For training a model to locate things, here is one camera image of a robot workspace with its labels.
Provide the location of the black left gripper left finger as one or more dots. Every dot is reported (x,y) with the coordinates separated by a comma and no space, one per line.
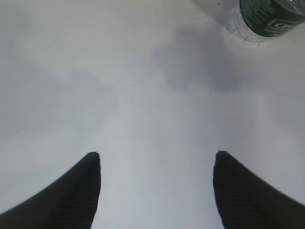
(70,202)

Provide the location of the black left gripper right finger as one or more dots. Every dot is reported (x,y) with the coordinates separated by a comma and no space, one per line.
(245,201)

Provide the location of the clear water bottle green label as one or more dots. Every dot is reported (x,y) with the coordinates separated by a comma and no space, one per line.
(259,21)

